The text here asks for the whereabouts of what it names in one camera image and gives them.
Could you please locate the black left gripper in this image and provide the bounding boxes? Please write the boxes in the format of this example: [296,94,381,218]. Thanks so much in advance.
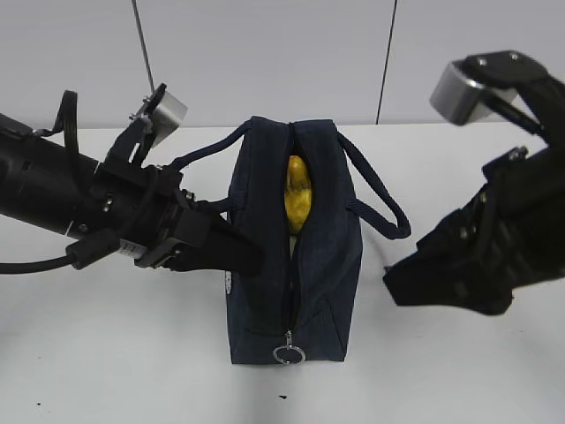
[94,118,264,276]

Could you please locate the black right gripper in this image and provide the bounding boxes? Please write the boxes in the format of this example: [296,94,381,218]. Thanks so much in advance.
[383,77,564,315]

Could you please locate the yellow toy pear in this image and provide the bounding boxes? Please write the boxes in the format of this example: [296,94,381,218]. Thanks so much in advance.
[284,155,313,235]

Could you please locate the dark blue zipper lunch bag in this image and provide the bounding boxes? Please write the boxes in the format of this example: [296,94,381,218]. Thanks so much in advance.
[172,117,411,366]

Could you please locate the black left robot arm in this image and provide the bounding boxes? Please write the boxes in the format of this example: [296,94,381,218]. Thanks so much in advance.
[1,116,265,276]

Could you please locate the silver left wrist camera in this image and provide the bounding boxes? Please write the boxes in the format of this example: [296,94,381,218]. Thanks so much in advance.
[129,83,188,148]

